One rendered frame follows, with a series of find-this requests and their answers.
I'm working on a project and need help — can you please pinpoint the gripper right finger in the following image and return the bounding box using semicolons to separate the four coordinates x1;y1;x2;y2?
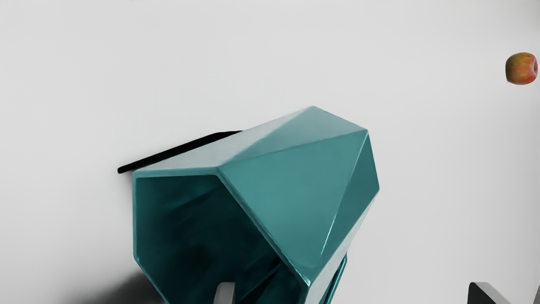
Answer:
467;282;512;304

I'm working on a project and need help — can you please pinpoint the red yellow apple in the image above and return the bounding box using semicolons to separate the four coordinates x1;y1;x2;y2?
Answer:
505;52;539;85

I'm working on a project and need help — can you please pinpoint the teal faceted mug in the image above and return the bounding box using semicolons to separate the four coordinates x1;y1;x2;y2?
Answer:
132;106;380;304

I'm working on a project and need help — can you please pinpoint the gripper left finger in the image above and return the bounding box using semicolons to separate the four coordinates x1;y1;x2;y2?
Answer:
213;282;236;304

